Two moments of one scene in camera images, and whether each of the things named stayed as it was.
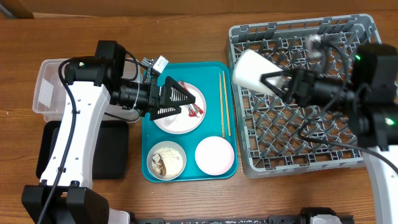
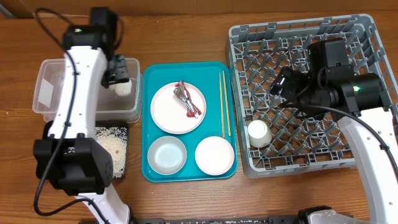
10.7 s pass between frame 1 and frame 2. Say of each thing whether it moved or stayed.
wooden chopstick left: stayed
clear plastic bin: stayed
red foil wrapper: stayed
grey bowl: moved
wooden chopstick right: stayed
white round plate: stayed
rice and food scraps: moved
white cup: moved
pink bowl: stayed
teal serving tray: stayed
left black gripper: moved
